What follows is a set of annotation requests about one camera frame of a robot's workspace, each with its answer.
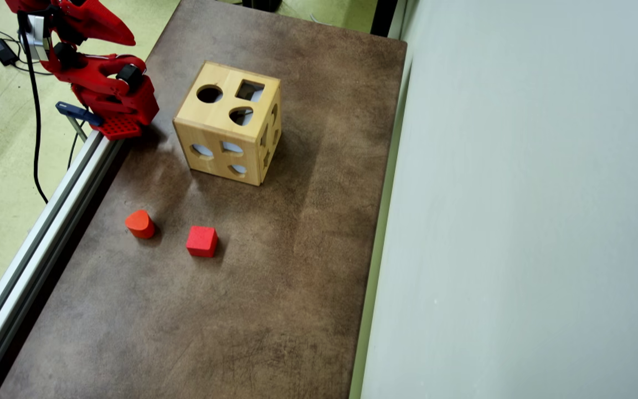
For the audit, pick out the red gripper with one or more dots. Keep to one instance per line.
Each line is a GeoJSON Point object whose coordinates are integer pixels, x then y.
{"type": "Point", "coordinates": [93, 23]}

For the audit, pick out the red cube block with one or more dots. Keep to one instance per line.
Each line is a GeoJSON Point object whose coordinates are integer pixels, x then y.
{"type": "Point", "coordinates": [202, 242]}

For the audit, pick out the red robot arm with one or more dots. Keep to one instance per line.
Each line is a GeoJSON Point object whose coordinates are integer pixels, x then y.
{"type": "Point", "coordinates": [97, 80]}

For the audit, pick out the wooden shape sorter box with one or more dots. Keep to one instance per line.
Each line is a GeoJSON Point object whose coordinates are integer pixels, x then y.
{"type": "Point", "coordinates": [214, 128]}

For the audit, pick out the blue clamp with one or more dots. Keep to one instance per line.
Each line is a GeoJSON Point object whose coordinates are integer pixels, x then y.
{"type": "Point", "coordinates": [78, 112]}

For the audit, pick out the black power adapter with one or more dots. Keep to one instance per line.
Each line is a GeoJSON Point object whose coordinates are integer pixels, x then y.
{"type": "Point", "coordinates": [2, 51]}

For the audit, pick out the black base object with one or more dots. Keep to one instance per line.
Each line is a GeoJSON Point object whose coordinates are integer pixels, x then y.
{"type": "Point", "coordinates": [262, 4]}

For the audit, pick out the orange rounded triangular block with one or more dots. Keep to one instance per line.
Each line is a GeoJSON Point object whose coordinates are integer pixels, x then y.
{"type": "Point", "coordinates": [139, 224]}

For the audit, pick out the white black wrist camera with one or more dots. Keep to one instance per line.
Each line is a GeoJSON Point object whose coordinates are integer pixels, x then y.
{"type": "Point", "coordinates": [36, 39]}

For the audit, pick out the aluminium profile rail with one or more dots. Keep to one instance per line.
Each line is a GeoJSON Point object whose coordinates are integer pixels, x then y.
{"type": "Point", "coordinates": [31, 249]}

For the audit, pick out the dark vertical post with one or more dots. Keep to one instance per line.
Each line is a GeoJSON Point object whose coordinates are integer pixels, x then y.
{"type": "Point", "coordinates": [384, 16]}

